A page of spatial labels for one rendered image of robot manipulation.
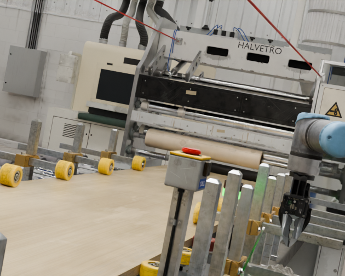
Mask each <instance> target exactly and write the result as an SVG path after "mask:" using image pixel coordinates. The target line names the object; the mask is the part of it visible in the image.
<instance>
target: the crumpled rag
mask: <svg viewBox="0 0 345 276"><path fill-rule="evenodd" d="M267 269H269V270H272V271H275V272H280V273H283V274H285V275H289V276H293V275H294V274H293V273H294V272H293V271H292V269H291V268H290V267H283V265H282V264H277V265H276V266H274V265H270V266H268V268H267ZM294 276H295V275H294Z"/></svg>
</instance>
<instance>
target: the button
mask: <svg viewBox="0 0 345 276"><path fill-rule="evenodd" d="M182 152H184V153H188V154H194V155H200V154H201V151H200V150H198V149H194V148H188V147H183V148H182Z"/></svg>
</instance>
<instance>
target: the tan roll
mask: <svg viewBox="0 0 345 276"><path fill-rule="evenodd" d="M133 137H137V138H141V139H145V145H146V146H148V147H153V148H158V149H161V150H167V151H181V150H182V148H183V147H188V148H194V149H198V150H200V151H201V154H200V155H203V156H209V157H211V160H215V161H218V162H224V163H228V164H233V165H238V166H243V167H247V168H252V169H257V170H258V169H259V165H260V164H262V163H266V164H269V165H271V166H276V167H280V168H284V169H287V165H288V164H287V163H283V162H278V161H274V160H269V159H264V158H262V155H263V152H262V151H258V150H254V149H249V148H244V147H238V146H233V145H228V144H225V143H219V142H214V141H209V140H203V139H199V138H195V137H190V136H184V135H179V134H174V133H169V132H166V131H160V130H155V129H148V130H147V133H146V134H142V133H137V132H134V134H133Z"/></svg>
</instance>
